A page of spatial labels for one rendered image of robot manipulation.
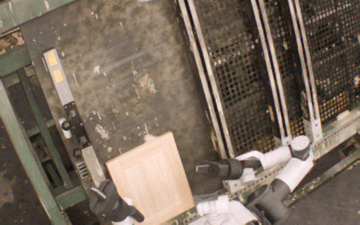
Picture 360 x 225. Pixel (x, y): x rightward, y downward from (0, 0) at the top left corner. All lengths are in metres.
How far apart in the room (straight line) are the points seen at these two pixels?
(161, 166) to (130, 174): 0.15
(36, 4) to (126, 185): 0.88
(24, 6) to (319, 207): 2.46
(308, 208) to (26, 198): 1.95
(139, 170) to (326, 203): 1.70
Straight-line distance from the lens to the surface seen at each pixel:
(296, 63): 2.42
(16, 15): 1.77
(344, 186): 3.62
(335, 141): 2.75
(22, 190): 3.54
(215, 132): 2.21
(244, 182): 2.07
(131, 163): 2.14
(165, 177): 2.23
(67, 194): 2.17
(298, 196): 3.28
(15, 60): 1.93
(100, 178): 2.09
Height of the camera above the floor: 3.05
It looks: 54 degrees down
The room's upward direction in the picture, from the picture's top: 2 degrees clockwise
